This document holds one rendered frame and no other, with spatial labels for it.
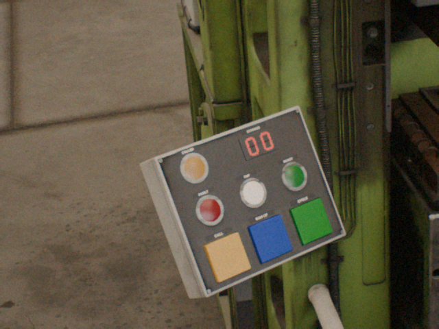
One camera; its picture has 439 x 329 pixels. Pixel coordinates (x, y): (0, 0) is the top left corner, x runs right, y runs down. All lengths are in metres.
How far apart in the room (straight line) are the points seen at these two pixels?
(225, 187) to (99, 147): 2.84
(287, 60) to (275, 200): 0.35
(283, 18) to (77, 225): 2.16
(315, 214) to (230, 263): 0.21
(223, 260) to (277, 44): 0.52
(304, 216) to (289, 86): 0.34
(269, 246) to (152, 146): 2.77
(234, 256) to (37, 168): 2.80
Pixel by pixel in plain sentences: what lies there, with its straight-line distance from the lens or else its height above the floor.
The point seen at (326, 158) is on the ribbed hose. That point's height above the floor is 0.99.
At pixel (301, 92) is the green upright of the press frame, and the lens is 2.18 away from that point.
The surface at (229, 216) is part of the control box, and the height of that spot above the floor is 1.07.
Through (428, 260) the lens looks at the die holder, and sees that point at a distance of 2.24.
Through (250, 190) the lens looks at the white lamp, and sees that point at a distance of 1.91.
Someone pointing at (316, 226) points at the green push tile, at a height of 1.00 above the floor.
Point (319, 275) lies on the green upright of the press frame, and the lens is 2.42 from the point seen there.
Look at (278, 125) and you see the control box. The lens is 1.97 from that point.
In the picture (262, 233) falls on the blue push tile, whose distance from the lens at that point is 1.91.
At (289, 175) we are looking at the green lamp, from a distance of 1.96.
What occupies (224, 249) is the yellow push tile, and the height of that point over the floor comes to 1.02.
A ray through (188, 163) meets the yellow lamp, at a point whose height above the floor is 1.17.
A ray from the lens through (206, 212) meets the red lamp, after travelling 1.87.
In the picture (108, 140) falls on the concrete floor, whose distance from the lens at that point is 4.76.
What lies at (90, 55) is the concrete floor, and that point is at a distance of 5.88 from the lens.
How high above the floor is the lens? 2.02
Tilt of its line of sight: 27 degrees down
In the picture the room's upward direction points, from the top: 5 degrees counter-clockwise
